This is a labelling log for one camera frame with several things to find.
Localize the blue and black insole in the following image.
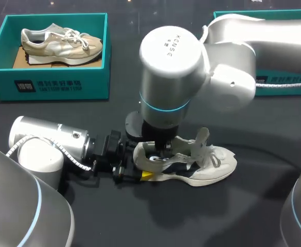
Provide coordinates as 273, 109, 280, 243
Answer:
144, 151, 170, 164

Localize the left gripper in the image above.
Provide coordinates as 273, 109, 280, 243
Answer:
90, 130, 154, 184

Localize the white cable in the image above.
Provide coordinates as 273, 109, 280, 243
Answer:
198, 25, 301, 89
5, 135, 92, 172

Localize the beige and white shoe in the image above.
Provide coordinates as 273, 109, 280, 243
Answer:
20, 23, 103, 65

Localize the white and black shoe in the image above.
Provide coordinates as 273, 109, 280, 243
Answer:
132, 127, 237, 187

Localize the teal box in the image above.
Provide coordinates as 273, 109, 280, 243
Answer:
213, 9, 301, 97
0, 12, 112, 101

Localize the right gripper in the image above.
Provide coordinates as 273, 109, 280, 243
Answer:
124, 111, 180, 158

